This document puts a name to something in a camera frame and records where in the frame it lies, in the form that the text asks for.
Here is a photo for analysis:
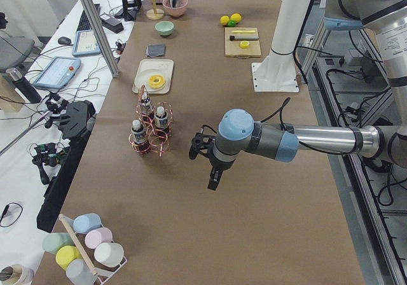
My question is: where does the green lime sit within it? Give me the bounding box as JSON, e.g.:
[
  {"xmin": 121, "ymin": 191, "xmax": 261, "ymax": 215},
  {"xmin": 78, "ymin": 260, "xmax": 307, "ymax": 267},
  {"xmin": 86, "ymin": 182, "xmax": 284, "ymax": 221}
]
[{"xmin": 227, "ymin": 20, "xmax": 237, "ymax": 27}]

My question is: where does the far teach pendant tablet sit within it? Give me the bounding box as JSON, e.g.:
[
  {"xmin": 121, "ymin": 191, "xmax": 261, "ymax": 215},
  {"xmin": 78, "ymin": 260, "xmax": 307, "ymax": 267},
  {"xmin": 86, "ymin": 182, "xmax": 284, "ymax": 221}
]
[{"xmin": 72, "ymin": 30, "xmax": 101, "ymax": 57}]

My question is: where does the grey pastel cup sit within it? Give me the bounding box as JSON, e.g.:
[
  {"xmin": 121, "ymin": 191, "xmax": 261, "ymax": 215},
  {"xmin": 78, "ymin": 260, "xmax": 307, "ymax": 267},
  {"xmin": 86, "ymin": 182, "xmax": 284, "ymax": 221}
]
[{"xmin": 66, "ymin": 259, "xmax": 97, "ymax": 285}]

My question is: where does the mint green bowl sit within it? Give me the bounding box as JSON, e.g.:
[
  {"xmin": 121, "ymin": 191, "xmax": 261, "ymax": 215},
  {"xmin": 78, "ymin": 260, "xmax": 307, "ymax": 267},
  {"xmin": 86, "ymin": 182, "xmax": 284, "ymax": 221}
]
[{"xmin": 155, "ymin": 21, "xmax": 175, "ymax": 36}]

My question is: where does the tea bottle front rack slot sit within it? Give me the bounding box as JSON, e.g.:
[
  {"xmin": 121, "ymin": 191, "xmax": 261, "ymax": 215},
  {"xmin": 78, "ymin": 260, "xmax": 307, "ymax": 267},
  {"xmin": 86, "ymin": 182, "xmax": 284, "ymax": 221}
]
[{"xmin": 131, "ymin": 120, "xmax": 149, "ymax": 151}]

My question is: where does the pink bowl with ice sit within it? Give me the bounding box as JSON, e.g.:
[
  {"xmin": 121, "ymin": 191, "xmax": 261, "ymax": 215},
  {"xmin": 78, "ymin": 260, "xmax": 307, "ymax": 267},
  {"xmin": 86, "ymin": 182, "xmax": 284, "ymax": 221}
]
[{"xmin": 162, "ymin": 0, "xmax": 189, "ymax": 18}]

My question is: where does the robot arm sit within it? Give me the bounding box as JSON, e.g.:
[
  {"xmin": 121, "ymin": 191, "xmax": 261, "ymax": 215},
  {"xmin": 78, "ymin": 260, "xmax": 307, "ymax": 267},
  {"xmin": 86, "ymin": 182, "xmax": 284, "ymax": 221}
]
[{"xmin": 189, "ymin": 0, "xmax": 406, "ymax": 190}]

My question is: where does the tea bottle top rack slot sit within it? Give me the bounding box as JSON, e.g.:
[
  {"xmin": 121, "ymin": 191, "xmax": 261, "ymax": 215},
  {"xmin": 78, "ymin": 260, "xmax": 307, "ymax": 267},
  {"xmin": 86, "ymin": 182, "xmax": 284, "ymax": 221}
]
[{"xmin": 141, "ymin": 92, "xmax": 154, "ymax": 115}]

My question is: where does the blue pastel cup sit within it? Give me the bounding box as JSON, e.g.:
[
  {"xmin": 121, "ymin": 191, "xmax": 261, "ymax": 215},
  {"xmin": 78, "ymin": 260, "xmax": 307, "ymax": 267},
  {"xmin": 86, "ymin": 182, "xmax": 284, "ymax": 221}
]
[{"xmin": 73, "ymin": 212, "xmax": 102, "ymax": 234}]

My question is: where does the half lemon slice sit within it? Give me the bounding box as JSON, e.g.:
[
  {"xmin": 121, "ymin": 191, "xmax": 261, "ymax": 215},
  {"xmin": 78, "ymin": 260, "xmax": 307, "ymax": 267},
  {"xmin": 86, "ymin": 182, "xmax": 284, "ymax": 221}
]
[{"xmin": 239, "ymin": 41, "xmax": 250, "ymax": 49}]

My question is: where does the yellow lemon far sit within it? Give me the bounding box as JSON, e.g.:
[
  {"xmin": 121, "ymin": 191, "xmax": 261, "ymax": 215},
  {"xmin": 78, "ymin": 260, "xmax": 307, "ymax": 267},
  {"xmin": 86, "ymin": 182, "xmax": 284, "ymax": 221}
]
[{"xmin": 230, "ymin": 13, "xmax": 242, "ymax": 24}]

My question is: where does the wooden mug tree stand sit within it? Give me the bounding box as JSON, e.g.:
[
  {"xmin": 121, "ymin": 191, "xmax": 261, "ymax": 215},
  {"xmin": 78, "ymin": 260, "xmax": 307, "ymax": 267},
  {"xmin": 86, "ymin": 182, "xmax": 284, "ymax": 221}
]
[{"xmin": 146, "ymin": 0, "xmax": 164, "ymax": 20}]

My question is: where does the aluminium frame post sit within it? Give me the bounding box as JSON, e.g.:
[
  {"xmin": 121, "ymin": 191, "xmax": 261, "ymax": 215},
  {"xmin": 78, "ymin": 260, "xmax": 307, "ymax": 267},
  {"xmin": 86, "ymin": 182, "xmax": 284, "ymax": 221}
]
[{"xmin": 80, "ymin": 0, "xmax": 119, "ymax": 78}]

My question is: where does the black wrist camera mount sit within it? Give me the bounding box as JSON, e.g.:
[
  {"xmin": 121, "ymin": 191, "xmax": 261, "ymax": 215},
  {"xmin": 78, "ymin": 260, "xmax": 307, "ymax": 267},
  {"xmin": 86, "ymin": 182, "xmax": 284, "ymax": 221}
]
[{"xmin": 188, "ymin": 124, "xmax": 217, "ymax": 160}]

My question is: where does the wooden cutting board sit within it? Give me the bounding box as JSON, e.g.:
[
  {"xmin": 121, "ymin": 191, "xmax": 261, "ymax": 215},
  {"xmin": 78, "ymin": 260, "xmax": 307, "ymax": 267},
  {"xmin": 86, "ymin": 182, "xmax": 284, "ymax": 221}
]
[{"xmin": 224, "ymin": 27, "xmax": 261, "ymax": 57}]

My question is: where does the copper wire bottle rack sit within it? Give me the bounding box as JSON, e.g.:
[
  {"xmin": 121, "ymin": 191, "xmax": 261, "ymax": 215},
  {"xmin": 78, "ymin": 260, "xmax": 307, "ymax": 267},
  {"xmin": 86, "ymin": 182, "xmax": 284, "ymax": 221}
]
[{"xmin": 128, "ymin": 86, "xmax": 174, "ymax": 156}]

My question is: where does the computer mouse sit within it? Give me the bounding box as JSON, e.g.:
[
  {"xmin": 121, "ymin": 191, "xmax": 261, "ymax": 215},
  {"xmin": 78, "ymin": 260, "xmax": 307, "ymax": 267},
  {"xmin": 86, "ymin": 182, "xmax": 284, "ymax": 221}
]
[{"xmin": 57, "ymin": 36, "xmax": 72, "ymax": 45}]

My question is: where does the green pastel cup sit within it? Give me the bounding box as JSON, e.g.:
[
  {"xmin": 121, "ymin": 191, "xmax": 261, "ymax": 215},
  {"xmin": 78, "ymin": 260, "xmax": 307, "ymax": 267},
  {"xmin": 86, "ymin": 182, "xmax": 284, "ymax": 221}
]
[{"xmin": 42, "ymin": 232, "xmax": 74, "ymax": 254}]

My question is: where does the cream serving tray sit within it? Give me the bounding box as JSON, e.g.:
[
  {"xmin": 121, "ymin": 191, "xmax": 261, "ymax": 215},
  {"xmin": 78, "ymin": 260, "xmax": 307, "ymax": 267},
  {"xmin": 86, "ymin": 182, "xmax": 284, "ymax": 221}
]
[{"xmin": 132, "ymin": 59, "xmax": 174, "ymax": 94}]

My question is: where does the yellow pastel cup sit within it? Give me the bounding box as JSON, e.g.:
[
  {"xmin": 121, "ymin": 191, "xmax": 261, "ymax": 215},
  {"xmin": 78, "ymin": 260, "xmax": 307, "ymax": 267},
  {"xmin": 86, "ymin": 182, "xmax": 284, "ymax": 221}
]
[{"xmin": 55, "ymin": 246, "xmax": 83, "ymax": 270}]

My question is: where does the black keyboard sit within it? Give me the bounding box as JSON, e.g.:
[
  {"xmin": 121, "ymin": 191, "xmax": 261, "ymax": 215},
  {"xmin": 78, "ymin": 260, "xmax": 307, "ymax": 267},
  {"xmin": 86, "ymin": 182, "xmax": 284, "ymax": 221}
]
[{"xmin": 76, "ymin": 3, "xmax": 100, "ymax": 31}]

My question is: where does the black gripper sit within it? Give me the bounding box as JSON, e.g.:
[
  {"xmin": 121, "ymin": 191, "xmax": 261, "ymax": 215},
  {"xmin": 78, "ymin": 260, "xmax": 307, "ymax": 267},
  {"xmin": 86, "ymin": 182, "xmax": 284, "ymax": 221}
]
[{"xmin": 207, "ymin": 156, "xmax": 234, "ymax": 191}]

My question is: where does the glazed donut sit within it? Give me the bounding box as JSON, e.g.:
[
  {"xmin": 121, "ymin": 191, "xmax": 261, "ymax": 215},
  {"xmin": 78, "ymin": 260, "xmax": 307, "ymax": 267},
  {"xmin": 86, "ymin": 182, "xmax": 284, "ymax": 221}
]
[{"xmin": 148, "ymin": 74, "xmax": 166, "ymax": 89}]

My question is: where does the pink pastel cup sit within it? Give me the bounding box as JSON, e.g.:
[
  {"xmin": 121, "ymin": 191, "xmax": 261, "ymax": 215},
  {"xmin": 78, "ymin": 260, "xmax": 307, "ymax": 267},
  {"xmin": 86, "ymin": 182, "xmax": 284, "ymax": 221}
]
[{"xmin": 85, "ymin": 227, "xmax": 113, "ymax": 249}]

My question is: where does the white pastel cup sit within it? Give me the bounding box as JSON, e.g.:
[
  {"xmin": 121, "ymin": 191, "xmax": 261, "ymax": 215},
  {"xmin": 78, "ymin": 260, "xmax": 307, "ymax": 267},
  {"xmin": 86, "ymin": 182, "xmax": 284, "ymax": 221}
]
[{"xmin": 94, "ymin": 242, "xmax": 124, "ymax": 268}]

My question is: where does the black thermos bottle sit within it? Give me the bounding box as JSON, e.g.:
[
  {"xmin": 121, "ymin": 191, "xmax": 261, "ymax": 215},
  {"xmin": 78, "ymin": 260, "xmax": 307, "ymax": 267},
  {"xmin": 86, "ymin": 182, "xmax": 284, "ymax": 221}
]
[{"xmin": 6, "ymin": 67, "xmax": 42, "ymax": 104}]

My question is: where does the grey folded cloth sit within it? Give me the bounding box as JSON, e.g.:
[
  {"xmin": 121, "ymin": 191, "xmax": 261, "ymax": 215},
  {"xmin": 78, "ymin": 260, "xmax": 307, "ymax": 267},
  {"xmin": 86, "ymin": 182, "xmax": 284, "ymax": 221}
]
[{"xmin": 146, "ymin": 44, "xmax": 166, "ymax": 58}]

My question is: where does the teach pendant tablet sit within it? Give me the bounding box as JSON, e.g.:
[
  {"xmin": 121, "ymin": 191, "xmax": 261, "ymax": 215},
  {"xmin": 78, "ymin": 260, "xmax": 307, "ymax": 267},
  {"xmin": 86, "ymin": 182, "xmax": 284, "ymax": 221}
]
[
  {"xmin": 32, "ymin": 57, "xmax": 81, "ymax": 90},
  {"xmin": 72, "ymin": 30, "xmax": 101, "ymax": 57}
]

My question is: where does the tea bottle rack slot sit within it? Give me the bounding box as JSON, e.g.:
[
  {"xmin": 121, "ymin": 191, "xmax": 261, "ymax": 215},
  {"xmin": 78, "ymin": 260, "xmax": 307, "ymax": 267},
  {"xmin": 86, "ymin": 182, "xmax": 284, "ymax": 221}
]
[
  {"xmin": 141, "ymin": 92, "xmax": 154, "ymax": 115},
  {"xmin": 131, "ymin": 120, "xmax": 149, "ymax": 151},
  {"xmin": 155, "ymin": 106, "xmax": 169, "ymax": 130}
]

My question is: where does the yellow lemon near board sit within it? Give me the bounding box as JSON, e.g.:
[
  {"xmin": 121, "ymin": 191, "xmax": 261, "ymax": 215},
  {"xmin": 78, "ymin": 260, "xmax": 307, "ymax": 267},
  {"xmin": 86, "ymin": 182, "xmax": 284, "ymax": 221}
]
[{"xmin": 219, "ymin": 15, "xmax": 230, "ymax": 25}]

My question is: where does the near teach pendant tablet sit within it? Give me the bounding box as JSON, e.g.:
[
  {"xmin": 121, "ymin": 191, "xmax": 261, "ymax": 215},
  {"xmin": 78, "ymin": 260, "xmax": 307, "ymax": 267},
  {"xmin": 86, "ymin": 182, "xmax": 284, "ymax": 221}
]
[{"xmin": 32, "ymin": 57, "xmax": 81, "ymax": 90}]

